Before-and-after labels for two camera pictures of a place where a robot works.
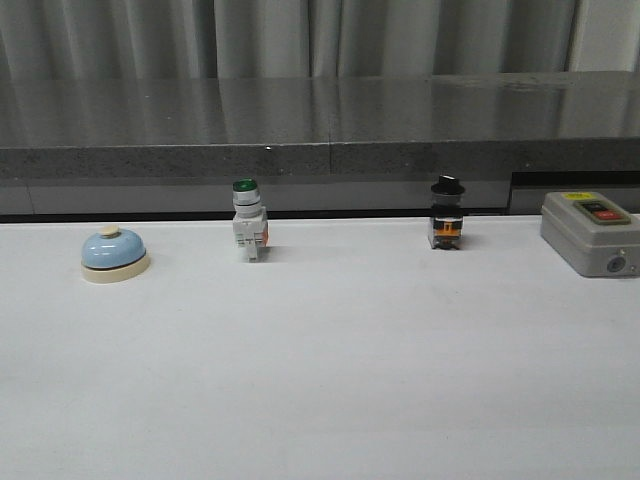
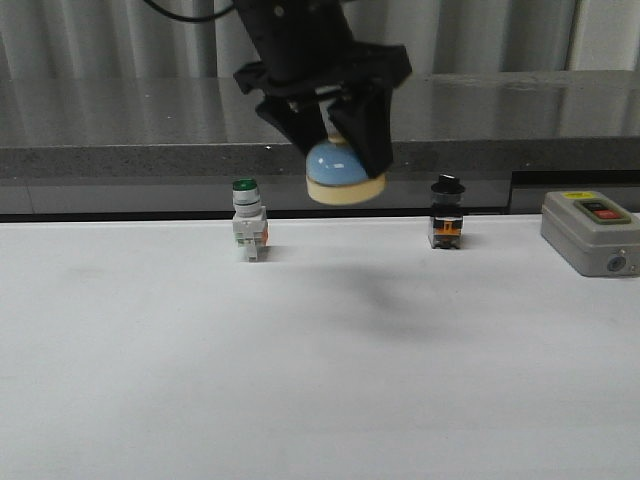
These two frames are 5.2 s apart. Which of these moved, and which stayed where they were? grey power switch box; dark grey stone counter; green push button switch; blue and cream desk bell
Moved: blue and cream desk bell
Stayed: green push button switch; dark grey stone counter; grey power switch box
